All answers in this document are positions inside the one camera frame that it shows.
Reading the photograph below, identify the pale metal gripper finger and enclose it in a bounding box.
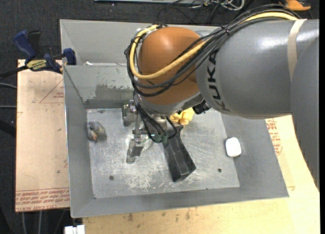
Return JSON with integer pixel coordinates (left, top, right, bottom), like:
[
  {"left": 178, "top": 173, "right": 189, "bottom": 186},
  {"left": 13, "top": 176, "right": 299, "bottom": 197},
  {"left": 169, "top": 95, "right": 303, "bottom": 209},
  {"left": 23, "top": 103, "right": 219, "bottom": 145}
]
[
  {"left": 126, "top": 136, "right": 144, "bottom": 164},
  {"left": 121, "top": 100, "right": 138, "bottom": 127}
]

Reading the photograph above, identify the yellow toy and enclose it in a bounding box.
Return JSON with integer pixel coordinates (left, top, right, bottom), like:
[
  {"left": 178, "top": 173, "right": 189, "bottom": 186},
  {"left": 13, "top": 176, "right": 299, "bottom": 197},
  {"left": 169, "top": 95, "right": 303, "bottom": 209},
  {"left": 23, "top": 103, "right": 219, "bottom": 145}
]
[{"left": 169, "top": 108, "right": 196, "bottom": 126}]

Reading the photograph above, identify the grey metal bin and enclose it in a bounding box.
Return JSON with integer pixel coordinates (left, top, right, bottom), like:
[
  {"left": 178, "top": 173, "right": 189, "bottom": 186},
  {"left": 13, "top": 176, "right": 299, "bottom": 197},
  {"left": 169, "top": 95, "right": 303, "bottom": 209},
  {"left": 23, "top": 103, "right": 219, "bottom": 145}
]
[{"left": 59, "top": 19, "right": 290, "bottom": 219}]

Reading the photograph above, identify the grey toy animal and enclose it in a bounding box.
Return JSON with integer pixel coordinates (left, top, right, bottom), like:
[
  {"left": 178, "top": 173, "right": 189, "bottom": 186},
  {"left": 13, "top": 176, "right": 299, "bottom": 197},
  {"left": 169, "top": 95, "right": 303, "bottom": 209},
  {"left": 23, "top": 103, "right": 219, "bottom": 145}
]
[{"left": 87, "top": 120, "right": 108, "bottom": 142}]

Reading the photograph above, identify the dark green flat block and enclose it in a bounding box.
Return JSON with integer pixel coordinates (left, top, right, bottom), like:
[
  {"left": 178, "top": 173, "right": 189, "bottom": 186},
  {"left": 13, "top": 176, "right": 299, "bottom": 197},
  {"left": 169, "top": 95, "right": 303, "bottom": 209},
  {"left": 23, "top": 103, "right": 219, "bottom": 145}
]
[{"left": 161, "top": 125, "right": 197, "bottom": 183}]

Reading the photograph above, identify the white rounded block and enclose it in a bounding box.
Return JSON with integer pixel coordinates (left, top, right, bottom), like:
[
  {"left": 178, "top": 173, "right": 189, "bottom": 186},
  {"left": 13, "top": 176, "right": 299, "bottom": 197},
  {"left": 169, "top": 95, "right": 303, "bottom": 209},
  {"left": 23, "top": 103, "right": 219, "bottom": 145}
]
[{"left": 225, "top": 137, "right": 243, "bottom": 158}]

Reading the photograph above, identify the brown cardboard board, red print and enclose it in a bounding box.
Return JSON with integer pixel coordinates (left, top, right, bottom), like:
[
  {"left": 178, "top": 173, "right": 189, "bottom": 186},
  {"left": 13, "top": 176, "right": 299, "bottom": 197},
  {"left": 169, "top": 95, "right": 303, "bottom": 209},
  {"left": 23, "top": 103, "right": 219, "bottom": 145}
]
[{"left": 15, "top": 59, "right": 297, "bottom": 213}]

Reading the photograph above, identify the black cylinder on white bracket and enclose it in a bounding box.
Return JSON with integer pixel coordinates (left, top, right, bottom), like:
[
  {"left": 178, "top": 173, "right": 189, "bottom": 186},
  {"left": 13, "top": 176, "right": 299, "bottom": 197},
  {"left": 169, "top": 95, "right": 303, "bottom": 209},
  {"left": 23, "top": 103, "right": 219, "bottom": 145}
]
[{"left": 192, "top": 99, "right": 212, "bottom": 115}]

